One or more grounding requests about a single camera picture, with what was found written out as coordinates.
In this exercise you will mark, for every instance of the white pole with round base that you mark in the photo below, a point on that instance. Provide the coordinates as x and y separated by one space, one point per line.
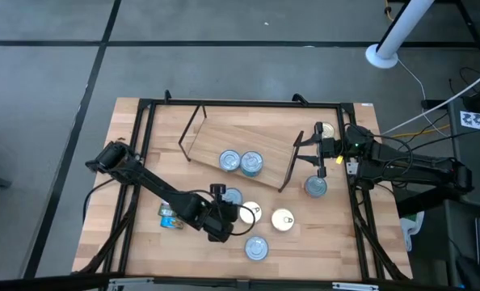
401 28

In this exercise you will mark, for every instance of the small yellow tag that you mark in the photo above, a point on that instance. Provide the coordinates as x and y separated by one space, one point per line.
339 160

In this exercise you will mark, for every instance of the wooden shelf black metal frame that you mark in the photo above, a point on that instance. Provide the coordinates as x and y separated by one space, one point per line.
240 137

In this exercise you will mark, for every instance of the white bag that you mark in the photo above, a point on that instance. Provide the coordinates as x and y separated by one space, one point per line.
410 230

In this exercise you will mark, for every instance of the black power strip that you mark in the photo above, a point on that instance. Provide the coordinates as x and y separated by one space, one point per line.
434 104

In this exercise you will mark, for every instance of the red tuna can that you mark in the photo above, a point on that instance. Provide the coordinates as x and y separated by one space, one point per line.
256 248
316 188

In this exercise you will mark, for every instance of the teal yellowfin tuna can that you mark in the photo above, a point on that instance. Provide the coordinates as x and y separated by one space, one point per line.
234 196
251 161
252 175
171 223

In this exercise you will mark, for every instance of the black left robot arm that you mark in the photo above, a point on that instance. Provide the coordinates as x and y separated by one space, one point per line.
151 182

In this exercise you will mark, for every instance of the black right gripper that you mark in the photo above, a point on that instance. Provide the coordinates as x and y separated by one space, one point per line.
333 147

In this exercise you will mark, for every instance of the black camera mount rail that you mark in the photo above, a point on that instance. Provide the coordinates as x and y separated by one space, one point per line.
183 283

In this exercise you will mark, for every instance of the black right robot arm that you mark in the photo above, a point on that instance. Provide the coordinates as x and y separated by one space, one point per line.
418 165

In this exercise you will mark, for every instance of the dark grey desk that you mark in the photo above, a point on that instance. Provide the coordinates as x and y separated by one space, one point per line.
470 169

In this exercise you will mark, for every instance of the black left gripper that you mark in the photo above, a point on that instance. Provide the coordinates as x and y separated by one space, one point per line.
221 222

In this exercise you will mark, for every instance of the white paper with markers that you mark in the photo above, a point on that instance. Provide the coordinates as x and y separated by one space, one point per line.
478 120

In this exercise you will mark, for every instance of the navy pink tuna can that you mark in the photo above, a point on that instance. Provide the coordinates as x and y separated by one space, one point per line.
280 222
248 210
329 130

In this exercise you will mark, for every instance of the black frame clamp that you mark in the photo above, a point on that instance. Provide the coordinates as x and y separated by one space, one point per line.
300 99
167 97

